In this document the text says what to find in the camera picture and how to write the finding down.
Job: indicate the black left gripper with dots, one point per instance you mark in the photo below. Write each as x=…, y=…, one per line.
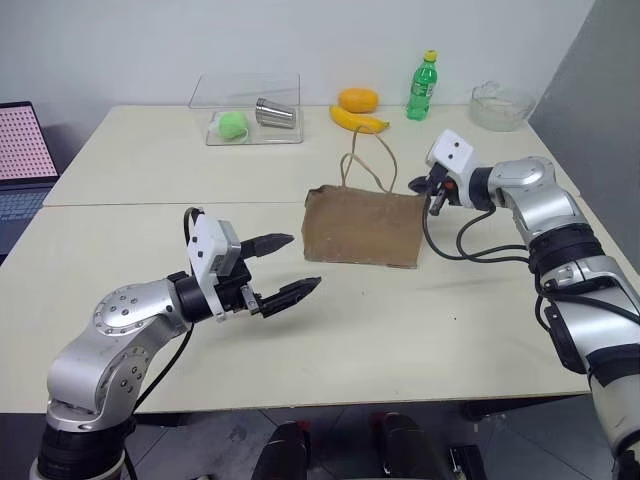
x=235, y=292

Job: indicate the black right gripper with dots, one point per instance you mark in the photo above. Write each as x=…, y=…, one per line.
x=447, y=187

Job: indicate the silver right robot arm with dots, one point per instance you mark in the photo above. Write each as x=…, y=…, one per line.
x=560, y=220

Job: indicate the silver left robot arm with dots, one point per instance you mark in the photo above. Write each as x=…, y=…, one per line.
x=120, y=345

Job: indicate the brown paper bag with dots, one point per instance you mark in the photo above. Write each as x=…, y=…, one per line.
x=365, y=225

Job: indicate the yellow banana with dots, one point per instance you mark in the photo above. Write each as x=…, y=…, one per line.
x=356, y=120

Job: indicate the green plastic soda bottle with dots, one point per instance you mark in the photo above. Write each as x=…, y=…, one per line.
x=421, y=90

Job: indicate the clear glass bowl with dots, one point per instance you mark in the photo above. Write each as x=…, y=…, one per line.
x=500, y=107

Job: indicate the orange round fruit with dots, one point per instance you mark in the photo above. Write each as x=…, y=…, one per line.
x=358, y=99

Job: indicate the clear plastic box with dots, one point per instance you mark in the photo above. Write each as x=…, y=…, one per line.
x=260, y=130

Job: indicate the green ball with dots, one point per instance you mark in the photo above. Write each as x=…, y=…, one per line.
x=231, y=125

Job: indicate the steel cup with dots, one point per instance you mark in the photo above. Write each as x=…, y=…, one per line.
x=274, y=114

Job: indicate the dark rounded shape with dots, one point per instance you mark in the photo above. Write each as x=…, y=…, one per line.
x=282, y=452
x=405, y=445

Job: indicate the laptop with pink screen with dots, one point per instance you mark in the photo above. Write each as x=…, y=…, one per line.
x=20, y=160

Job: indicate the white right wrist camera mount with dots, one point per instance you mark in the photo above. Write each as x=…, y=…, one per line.
x=452, y=150

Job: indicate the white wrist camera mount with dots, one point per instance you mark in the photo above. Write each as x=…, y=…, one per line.
x=452, y=150
x=206, y=245

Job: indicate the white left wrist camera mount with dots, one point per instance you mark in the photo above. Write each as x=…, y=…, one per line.
x=206, y=245

